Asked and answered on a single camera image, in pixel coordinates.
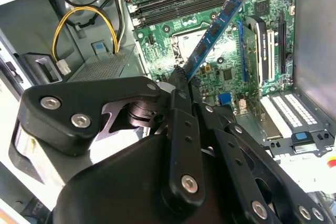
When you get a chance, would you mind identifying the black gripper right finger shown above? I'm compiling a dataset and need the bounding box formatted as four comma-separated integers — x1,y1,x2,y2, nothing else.
190,79,331,224

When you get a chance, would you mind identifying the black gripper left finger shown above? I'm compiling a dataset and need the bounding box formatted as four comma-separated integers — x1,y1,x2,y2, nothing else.
9,66,206,209

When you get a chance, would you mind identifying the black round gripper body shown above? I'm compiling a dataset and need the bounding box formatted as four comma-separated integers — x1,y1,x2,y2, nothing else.
47,100,251,224

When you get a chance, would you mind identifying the blue RAM stick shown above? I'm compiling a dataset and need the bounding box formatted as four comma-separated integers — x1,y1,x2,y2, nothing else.
182,0,250,82

